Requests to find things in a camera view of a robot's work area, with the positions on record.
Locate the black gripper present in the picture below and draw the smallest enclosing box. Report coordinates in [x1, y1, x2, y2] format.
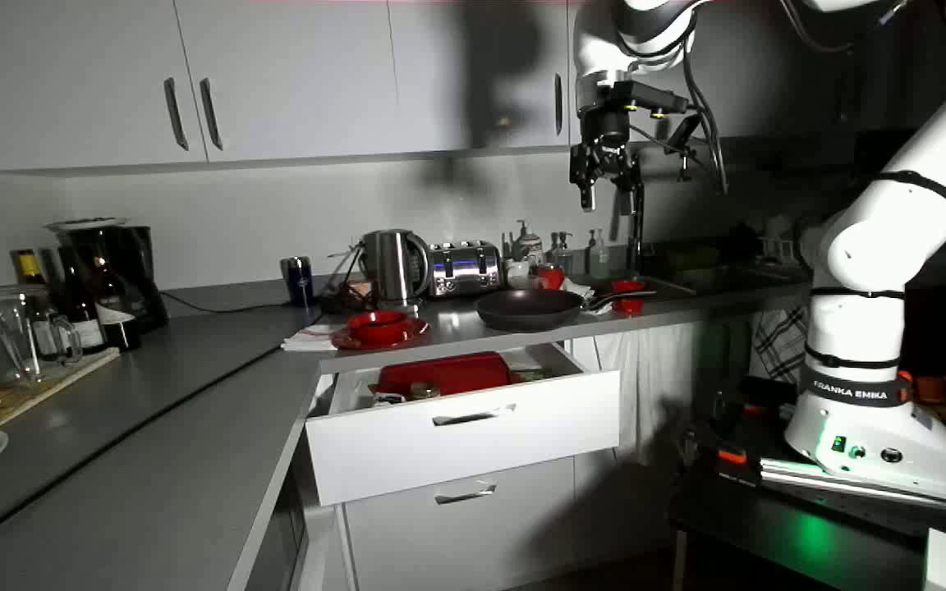
[568, 104, 646, 220]

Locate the dark robot base table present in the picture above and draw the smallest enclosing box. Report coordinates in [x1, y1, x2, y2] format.
[666, 415, 946, 591]

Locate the white open drawer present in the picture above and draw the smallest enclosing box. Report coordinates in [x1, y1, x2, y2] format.
[301, 343, 623, 510]

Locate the white closed drawer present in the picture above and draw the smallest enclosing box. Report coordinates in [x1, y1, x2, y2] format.
[336, 452, 629, 591]

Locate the clear soap bottle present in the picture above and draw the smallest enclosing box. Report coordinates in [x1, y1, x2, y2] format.
[580, 226, 614, 282]

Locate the white mug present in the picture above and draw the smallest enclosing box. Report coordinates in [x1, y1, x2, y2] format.
[499, 252, 539, 291]

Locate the dark frying pan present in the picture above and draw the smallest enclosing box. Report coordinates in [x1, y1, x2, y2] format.
[472, 282, 608, 335]

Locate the silver toaster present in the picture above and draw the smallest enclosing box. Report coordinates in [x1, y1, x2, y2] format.
[424, 241, 504, 304]

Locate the white cabinet door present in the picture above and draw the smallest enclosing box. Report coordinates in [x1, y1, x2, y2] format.
[384, 0, 579, 156]
[172, 0, 468, 165]
[0, 0, 211, 175]

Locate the white cloth curtain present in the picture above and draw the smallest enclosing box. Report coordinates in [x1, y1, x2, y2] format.
[561, 318, 710, 452]

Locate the silver electric kettle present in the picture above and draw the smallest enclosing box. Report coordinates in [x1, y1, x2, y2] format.
[354, 226, 434, 311]

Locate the checkered towel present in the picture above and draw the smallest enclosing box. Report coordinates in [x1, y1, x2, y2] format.
[749, 306, 813, 392]

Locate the red tray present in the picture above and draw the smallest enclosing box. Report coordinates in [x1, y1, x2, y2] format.
[372, 352, 520, 400]

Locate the red bowl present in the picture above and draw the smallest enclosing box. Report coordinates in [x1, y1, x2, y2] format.
[328, 306, 434, 355]

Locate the white napkin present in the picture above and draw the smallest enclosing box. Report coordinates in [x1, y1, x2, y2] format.
[280, 322, 340, 358]

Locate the black coffee maker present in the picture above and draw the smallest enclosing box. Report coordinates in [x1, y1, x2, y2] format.
[47, 213, 172, 355]

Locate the dark wine bottle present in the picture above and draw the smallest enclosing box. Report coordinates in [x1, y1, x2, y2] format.
[51, 242, 107, 355]

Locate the yellow capped bottle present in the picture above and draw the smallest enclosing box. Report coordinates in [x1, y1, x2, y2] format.
[10, 247, 64, 364]

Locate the clear drinking glass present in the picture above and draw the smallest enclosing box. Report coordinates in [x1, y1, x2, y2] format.
[0, 286, 47, 389]

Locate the metal cabinet handle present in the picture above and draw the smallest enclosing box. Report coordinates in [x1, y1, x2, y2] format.
[160, 77, 191, 156]
[551, 69, 568, 138]
[197, 77, 226, 156]

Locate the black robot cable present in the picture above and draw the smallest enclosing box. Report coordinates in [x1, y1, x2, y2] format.
[676, 43, 732, 196]

